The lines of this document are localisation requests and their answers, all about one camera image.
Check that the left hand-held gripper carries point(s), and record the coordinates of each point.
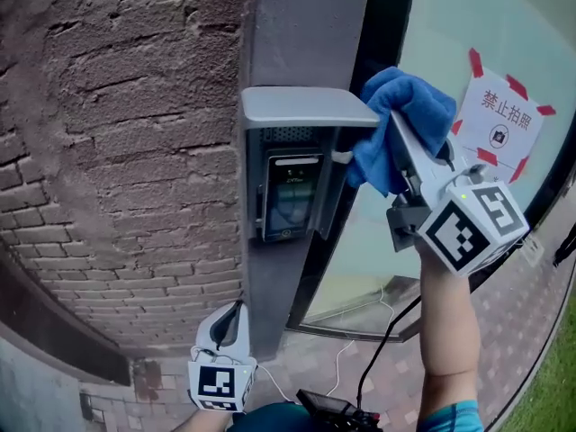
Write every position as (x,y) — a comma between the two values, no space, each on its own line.
(216,380)

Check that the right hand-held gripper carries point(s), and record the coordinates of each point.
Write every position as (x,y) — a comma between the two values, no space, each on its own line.
(459,236)

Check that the blue microfibre cloth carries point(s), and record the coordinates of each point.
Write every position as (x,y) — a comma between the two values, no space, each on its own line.
(396,97)

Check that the black access control terminal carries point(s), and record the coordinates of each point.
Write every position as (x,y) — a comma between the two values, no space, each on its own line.
(290,196)

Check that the person's left forearm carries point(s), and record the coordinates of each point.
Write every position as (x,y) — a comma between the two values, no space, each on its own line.
(202,423)

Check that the person's right forearm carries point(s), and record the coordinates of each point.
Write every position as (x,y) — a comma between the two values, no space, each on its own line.
(445,322)

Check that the white paper notice, red tape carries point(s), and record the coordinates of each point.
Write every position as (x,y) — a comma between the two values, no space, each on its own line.
(474,61)

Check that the black chest-mounted device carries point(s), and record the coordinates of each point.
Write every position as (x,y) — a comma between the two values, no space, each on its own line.
(328,405)

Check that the grey square drain cover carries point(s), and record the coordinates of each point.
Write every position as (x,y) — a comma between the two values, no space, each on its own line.
(532,251)

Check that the grey metal rain hood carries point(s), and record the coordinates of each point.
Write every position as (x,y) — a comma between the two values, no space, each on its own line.
(306,106)

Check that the black framed glass door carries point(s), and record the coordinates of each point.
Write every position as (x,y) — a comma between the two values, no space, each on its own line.
(472,16)

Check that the person's teal shirt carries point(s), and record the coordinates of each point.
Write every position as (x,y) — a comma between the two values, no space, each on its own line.
(454,421)

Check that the green grass lawn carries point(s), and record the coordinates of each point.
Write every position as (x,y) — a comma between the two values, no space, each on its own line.
(553,398)

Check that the silver gripper camera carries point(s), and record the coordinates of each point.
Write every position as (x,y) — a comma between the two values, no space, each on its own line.
(476,172)

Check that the dark grey metal post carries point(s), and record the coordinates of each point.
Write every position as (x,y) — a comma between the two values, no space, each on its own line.
(306,25)

